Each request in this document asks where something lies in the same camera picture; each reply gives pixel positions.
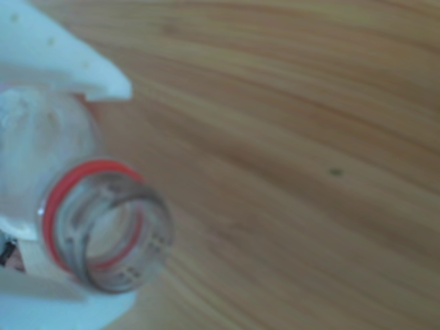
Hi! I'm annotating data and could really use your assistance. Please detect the clear bottle red label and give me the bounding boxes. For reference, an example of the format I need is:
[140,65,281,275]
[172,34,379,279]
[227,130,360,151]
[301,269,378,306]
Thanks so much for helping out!
[0,87,175,296]

